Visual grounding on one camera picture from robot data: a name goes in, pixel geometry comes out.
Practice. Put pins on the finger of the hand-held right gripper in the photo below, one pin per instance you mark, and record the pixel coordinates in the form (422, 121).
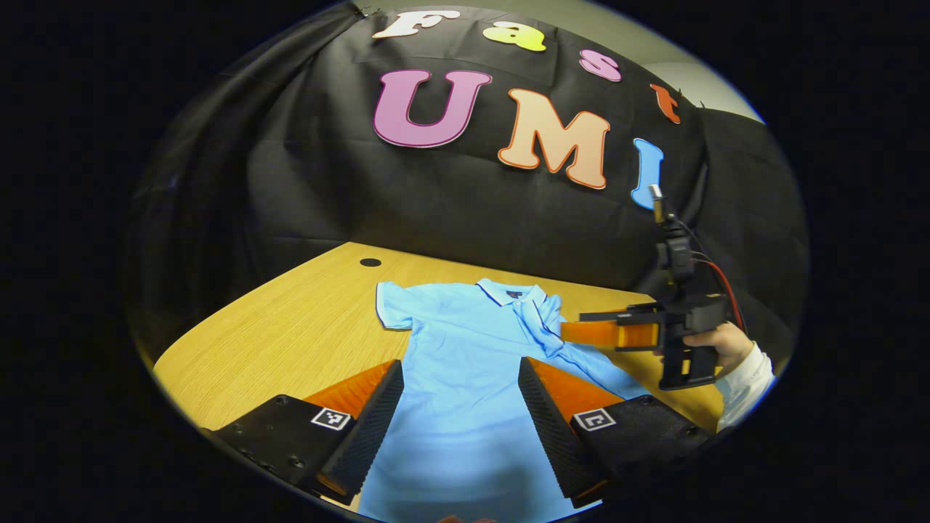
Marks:
(603, 334)
(625, 315)

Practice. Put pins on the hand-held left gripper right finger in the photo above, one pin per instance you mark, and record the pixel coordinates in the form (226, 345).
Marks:
(552, 436)

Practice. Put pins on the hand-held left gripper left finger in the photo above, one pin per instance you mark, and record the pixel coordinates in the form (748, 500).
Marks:
(374, 428)

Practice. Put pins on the light blue T-shirt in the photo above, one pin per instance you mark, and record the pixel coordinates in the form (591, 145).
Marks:
(465, 378)

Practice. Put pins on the black backdrop cloth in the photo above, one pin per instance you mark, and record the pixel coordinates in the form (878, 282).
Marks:
(450, 203)

